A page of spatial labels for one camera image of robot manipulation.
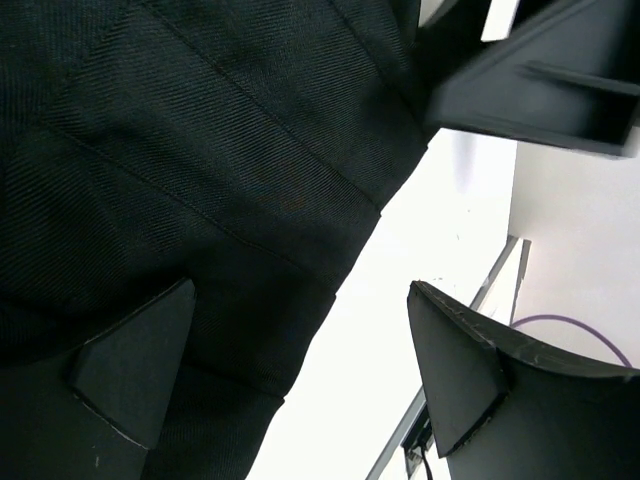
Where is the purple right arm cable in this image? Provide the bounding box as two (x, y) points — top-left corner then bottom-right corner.
(509, 313), (636, 371)

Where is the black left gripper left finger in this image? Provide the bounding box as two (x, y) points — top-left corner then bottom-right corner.
(1, 279), (196, 479)

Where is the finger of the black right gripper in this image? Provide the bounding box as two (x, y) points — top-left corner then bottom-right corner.
(429, 0), (639, 157)
(414, 0), (491, 60)

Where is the black pleated skirt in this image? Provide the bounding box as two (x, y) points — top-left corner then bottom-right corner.
(1, 1), (440, 479)

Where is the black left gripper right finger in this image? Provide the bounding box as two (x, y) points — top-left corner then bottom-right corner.
(407, 279), (640, 480)

